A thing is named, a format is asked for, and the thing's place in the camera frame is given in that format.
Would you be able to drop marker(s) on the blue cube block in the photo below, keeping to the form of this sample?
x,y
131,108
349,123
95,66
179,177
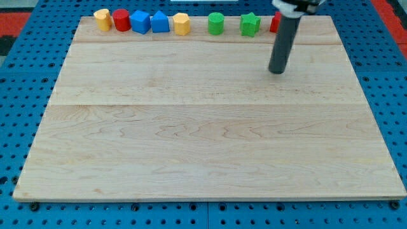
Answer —
x,y
140,22

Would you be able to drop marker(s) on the red cylinder block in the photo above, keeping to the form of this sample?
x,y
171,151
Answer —
x,y
121,19

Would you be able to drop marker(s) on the red star block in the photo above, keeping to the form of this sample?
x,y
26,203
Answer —
x,y
274,26

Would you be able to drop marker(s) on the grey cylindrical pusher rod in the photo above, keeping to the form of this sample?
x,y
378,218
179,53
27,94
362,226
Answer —
x,y
283,43

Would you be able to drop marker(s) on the yellow heart block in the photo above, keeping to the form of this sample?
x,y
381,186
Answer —
x,y
103,19

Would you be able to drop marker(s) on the yellow hexagon block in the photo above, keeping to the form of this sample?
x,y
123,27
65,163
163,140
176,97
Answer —
x,y
181,24

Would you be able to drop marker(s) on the wooden board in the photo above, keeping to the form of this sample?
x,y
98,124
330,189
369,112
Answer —
x,y
165,118

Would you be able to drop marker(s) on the green cylinder block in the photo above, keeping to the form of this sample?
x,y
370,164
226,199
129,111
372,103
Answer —
x,y
215,23

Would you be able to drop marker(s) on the blue pentagon house block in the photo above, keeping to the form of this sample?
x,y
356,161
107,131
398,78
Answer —
x,y
160,22

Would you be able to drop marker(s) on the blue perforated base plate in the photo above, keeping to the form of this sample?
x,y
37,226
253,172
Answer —
x,y
30,71

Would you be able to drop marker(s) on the green star block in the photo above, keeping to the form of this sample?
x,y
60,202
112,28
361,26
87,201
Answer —
x,y
249,24

